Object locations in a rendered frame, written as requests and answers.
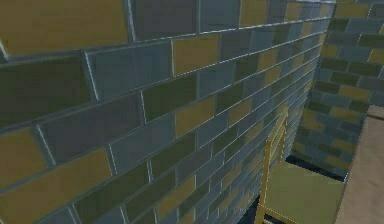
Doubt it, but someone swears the yellow wooden chair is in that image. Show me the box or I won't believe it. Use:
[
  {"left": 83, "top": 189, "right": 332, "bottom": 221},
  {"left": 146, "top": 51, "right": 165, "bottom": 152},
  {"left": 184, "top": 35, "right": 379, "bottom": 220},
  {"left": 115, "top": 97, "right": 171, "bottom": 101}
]
[{"left": 253, "top": 106, "right": 346, "bottom": 224}]

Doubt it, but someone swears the light brown wooden table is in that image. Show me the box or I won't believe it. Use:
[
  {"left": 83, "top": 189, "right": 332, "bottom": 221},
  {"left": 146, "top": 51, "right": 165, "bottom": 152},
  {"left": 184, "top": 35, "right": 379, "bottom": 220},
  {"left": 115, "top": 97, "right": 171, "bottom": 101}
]
[{"left": 332, "top": 104, "right": 384, "bottom": 224}]

